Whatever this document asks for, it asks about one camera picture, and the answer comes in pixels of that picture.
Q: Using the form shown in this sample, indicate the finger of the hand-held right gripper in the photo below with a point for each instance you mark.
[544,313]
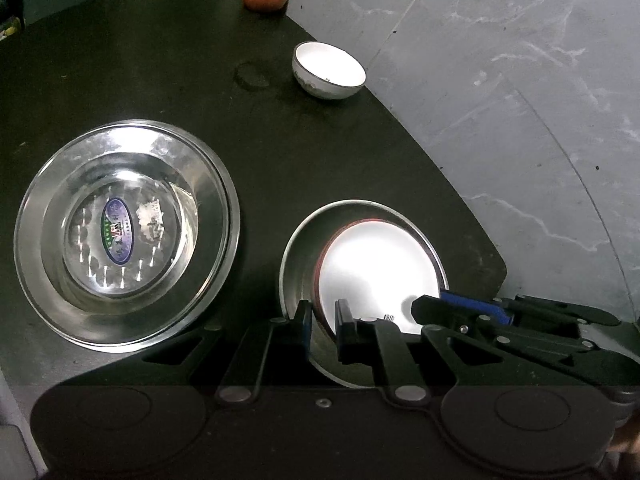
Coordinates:
[475,304]
[440,312]

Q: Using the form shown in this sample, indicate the stainless steel bowl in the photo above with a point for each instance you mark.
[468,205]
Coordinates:
[297,260]

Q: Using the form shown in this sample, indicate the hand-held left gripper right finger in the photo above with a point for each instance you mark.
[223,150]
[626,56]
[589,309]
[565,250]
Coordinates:
[344,332]

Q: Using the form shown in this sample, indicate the white ceramic bowl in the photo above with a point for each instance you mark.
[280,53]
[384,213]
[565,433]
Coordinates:
[327,65]
[375,275]

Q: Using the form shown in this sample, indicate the stainless steel plate with sticker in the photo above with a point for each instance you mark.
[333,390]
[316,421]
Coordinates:
[120,230]

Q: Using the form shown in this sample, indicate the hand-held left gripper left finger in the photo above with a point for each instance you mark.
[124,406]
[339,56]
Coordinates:
[304,327]

